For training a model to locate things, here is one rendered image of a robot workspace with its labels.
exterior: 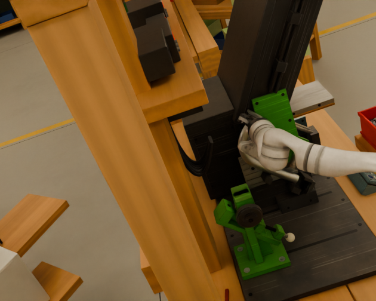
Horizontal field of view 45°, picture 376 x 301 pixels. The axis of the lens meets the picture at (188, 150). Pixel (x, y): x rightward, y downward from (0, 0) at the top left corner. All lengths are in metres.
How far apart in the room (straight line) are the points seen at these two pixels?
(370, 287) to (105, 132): 0.91
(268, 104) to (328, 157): 0.45
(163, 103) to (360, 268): 0.73
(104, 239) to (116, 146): 2.53
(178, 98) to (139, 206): 0.32
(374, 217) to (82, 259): 2.14
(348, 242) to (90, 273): 1.97
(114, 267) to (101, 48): 2.44
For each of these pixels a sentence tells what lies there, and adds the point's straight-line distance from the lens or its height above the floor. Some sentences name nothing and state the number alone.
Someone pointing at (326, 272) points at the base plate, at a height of 0.90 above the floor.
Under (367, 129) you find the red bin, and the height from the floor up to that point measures 0.87.
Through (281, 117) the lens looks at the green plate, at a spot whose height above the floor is 1.19.
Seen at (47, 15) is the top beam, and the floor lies 1.86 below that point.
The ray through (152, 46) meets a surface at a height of 1.63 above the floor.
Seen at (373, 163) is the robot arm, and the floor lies 1.31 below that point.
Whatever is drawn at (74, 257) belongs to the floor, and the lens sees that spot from 3.25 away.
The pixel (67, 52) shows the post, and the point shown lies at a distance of 0.67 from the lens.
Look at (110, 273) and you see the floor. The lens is 2.99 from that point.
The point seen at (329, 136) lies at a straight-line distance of 1.89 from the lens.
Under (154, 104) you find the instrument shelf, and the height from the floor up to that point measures 1.54.
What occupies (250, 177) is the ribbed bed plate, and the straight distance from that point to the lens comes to 1.57.
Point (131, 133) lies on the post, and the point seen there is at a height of 1.65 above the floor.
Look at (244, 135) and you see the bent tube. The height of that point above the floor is 1.19.
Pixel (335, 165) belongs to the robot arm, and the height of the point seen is 1.30.
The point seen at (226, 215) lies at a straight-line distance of 1.28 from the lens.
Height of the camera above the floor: 1.98
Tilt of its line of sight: 32 degrees down
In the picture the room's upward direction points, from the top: 21 degrees counter-clockwise
